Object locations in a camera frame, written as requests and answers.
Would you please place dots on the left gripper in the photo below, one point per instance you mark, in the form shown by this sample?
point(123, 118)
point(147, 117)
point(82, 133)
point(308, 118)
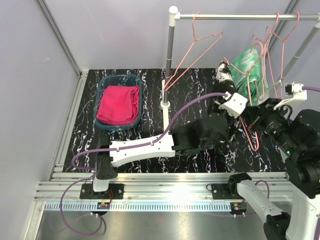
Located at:
point(230, 118)

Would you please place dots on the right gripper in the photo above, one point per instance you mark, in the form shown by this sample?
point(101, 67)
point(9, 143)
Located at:
point(257, 114)

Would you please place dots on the black and white trousers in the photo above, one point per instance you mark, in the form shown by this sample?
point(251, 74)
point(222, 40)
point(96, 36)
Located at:
point(224, 83)

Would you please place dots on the pink trousers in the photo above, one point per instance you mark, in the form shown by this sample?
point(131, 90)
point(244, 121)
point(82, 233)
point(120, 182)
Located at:
point(119, 105)

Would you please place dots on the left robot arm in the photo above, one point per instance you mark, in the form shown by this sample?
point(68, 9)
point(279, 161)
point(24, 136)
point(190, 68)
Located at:
point(213, 131)

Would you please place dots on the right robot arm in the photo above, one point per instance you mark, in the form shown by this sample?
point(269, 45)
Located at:
point(299, 139)

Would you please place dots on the green and white trousers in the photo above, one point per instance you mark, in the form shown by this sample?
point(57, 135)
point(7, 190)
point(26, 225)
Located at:
point(244, 61)

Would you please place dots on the white garment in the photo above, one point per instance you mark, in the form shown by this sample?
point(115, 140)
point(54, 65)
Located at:
point(263, 80)

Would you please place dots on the metal clothes rack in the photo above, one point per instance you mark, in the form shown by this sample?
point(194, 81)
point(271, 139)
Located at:
point(175, 15)

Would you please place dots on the teal transparent plastic bin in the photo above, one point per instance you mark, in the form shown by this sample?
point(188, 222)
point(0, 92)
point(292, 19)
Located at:
point(117, 80)

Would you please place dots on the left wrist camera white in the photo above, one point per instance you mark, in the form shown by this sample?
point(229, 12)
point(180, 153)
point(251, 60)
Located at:
point(234, 104)

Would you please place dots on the aluminium mounting rail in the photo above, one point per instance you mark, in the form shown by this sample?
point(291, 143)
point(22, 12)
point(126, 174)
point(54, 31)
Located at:
point(141, 192)

